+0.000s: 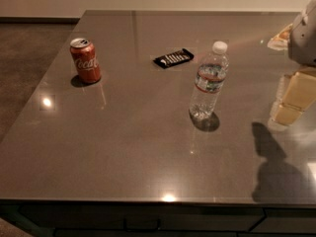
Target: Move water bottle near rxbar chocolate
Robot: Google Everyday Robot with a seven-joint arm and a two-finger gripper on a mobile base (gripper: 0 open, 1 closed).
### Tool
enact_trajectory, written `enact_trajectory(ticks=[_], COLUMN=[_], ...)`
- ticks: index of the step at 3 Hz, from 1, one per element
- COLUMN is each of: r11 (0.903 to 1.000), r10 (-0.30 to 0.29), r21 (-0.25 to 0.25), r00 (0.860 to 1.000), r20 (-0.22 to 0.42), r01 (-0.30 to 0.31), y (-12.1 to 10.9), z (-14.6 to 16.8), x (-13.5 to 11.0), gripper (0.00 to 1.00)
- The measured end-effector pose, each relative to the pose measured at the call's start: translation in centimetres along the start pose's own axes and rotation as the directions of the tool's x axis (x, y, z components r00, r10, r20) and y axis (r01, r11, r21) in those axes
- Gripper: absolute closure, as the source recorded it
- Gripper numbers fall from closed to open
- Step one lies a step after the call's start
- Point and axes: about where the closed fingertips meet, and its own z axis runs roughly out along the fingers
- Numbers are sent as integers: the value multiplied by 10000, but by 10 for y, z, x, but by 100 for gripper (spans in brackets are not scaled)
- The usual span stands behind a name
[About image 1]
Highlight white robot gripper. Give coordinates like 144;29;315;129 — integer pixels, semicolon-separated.
268;0;316;126

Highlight clear plastic water bottle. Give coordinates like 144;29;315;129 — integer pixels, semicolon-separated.
189;41;229;120

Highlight black rxbar chocolate bar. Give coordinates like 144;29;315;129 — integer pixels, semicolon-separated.
153;48;195;69

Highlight red Coca-Cola can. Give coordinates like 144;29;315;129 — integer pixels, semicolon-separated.
70;38;101;84

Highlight dark cabinet drawer front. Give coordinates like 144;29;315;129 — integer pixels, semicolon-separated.
19;204;264;231

